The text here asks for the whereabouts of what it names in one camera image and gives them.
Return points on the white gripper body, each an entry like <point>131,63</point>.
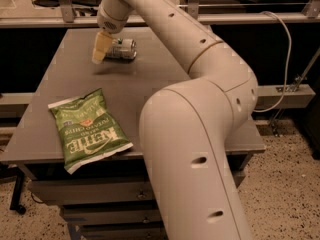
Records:
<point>107,25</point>

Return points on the top grey drawer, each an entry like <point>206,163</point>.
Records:
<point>197,184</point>

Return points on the grey drawer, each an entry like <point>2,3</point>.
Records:
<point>197,184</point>
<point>124,232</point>
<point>99,216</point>

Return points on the bottom grey drawer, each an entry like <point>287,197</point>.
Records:
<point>124,232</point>

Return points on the middle grey drawer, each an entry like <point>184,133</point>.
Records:
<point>99,216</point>

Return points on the green Kettle chips bag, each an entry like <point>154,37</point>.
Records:
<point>87,130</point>

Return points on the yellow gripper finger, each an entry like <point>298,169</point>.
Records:
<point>103,42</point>

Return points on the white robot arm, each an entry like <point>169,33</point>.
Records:
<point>184,126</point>

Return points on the grey drawer cabinet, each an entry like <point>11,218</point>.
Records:
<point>134,150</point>

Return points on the black stand leg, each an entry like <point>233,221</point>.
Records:
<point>5,173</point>

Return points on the metal railing frame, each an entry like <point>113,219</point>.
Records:
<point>23,14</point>

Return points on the silver 7up soda can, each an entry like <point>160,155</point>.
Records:
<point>122,49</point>

